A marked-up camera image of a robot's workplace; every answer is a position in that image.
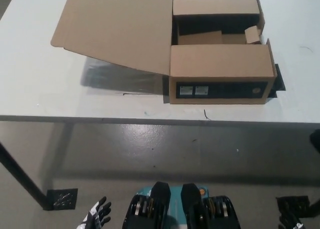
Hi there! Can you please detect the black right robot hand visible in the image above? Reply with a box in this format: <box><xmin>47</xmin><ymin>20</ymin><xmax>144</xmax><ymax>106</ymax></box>
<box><xmin>278</xmin><ymin>210</ymin><xmax>305</xmax><ymax>229</ymax></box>

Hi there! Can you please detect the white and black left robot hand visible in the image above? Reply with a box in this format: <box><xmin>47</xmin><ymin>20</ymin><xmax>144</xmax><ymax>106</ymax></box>
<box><xmin>79</xmin><ymin>196</ymin><xmax>112</xmax><ymax>229</ymax></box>

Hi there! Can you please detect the brown cardboard storage box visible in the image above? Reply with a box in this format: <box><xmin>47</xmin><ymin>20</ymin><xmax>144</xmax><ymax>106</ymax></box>
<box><xmin>50</xmin><ymin>0</ymin><xmax>278</xmax><ymax>105</ymax></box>

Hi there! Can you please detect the robot body black teal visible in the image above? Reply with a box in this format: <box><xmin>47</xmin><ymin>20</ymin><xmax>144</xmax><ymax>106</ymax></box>
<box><xmin>121</xmin><ymin>181</ymin><xmax>242</xmax><ymax>229</ymax></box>

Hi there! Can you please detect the small cardboard inner box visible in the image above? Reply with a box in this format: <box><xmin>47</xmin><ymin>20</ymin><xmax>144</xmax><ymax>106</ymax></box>
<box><xmin>244</xmin><ymin>26</ymin><xmax>263</xmax><ymax>45</ymax></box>

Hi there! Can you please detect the black floor tape patch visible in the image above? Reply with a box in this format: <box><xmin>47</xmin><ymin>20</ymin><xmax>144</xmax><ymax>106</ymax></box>
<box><xmin>44</xmin><ymin>188</ymin><xmax>79</xmax><ymax>211</ymax></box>
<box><xmin>275</xmin><ymin>195</ymin><xmax>312</xmax><ymax>216</ymax></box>

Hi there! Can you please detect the black metal table leg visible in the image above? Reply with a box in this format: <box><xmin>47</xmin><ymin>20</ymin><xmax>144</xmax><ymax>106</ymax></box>
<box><xmin>0</xmin><ymin>141</ymin><xmax>49</xmax><ymax>211</ymax></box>

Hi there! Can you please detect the clear plastic sheet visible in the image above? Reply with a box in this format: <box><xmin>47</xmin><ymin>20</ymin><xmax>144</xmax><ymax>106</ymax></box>
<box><xmin>81</xmin><ymin>56</ymin><xmax>165</xmax><ymax>96</ymax></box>

